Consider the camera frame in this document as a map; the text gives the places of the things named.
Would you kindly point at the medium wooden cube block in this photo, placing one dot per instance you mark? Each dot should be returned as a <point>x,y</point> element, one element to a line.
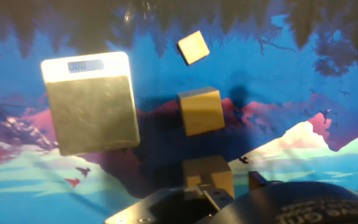
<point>202,113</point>

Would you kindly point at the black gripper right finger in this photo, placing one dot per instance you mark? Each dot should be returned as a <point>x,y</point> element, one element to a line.
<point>255,180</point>

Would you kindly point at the printed forest landscape cloth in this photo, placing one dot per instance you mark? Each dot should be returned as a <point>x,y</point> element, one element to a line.
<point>291,77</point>

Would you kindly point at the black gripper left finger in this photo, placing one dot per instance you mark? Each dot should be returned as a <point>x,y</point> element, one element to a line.
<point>216,196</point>

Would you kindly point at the small wooden cube block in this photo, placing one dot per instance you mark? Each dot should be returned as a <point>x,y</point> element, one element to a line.
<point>194,47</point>

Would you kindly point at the silver digital pocket scale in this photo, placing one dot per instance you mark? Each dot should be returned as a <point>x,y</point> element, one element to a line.
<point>92,112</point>

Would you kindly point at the large wooden cube block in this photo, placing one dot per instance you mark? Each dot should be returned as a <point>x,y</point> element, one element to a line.
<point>210,169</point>

